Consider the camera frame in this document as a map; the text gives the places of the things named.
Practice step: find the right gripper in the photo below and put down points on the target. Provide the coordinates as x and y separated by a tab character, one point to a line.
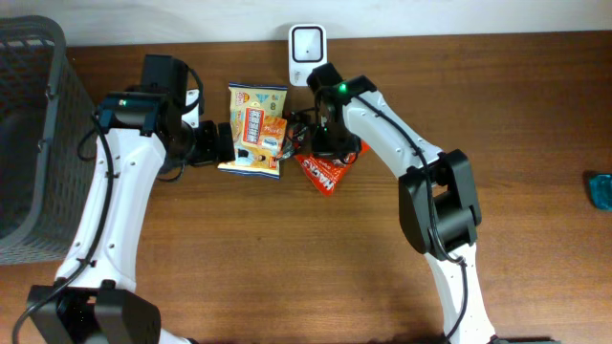
319	146

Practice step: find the blue mouthwash bottle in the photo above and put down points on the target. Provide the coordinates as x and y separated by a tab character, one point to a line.
600	191

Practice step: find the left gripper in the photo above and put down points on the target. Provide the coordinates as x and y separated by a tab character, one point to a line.
210	150

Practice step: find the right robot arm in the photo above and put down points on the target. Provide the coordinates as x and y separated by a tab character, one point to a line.
439	210

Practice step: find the orange small packet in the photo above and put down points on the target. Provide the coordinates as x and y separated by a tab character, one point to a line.
272	134

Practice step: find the yellow snack bag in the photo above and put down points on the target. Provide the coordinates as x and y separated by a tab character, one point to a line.
249	104

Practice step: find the red snack packet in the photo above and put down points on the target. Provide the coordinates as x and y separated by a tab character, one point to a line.
326	174

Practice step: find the grey plastic basket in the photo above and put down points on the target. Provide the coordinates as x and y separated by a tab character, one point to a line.
45	112

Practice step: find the dark crinkled wrapper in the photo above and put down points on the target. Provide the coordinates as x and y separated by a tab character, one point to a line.
297	129

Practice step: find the white barcode scanner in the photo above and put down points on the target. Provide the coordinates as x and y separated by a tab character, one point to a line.
307	49

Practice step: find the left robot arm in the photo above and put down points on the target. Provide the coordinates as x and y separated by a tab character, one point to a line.
141	136

